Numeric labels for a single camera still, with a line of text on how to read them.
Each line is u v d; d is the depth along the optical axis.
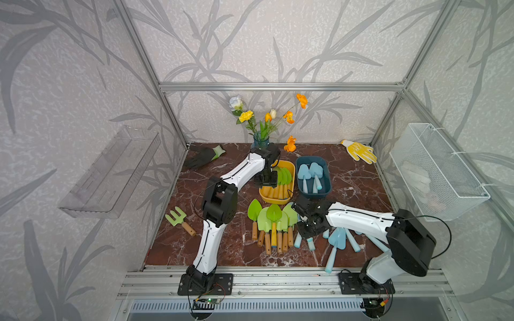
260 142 0.99
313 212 0.63
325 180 1.02
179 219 0.91
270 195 0.96
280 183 1.02
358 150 1.19
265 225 0.87
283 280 0.75
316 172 1.05
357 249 0.81
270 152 0.72
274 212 0.90
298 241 0.82
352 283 0.73
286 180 1.02
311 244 0.82
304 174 1.06
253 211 0.92
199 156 1.15
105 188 0.67
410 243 0.43
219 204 0.56
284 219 0.89
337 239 0.83
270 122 0.94
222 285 0.72
